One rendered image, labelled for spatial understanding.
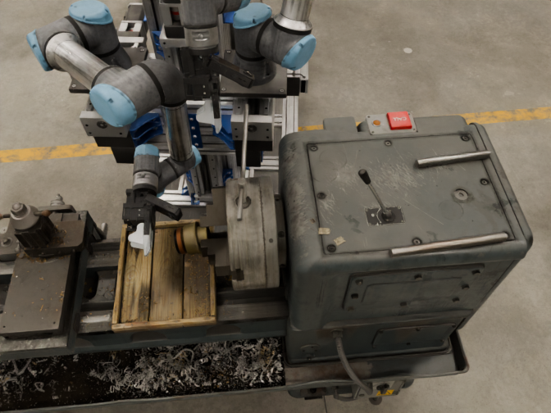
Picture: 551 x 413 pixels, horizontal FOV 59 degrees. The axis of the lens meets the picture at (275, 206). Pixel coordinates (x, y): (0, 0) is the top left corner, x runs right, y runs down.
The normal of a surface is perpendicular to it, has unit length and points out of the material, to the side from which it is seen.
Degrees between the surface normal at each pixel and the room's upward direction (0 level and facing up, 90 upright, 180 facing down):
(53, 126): 0
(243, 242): 40
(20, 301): 0
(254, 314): 0
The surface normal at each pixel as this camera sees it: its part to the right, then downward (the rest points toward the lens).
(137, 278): 0.00, -0.57
